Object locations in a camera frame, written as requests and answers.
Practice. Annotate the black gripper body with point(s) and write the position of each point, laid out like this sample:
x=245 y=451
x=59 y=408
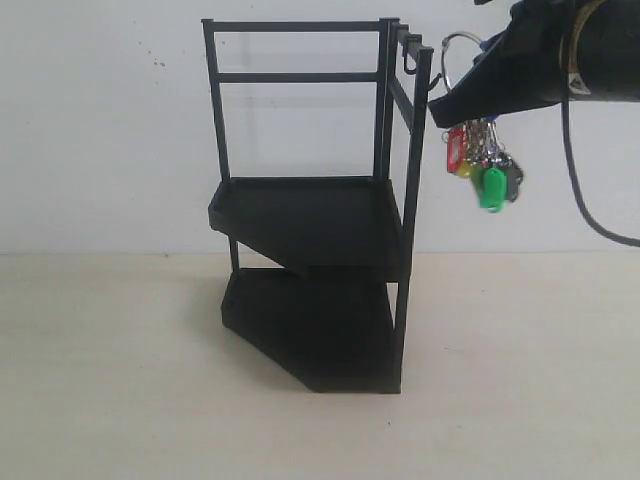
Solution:
x=522 y=69

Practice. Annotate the colourful key tag bunch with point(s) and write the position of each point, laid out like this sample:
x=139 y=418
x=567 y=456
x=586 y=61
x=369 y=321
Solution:
x=474 y=152

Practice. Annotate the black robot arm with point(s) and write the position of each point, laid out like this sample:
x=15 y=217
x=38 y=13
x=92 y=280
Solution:
x=584 y=50

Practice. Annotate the black two-tier metal rack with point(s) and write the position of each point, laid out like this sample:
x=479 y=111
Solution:
x=321 y=266

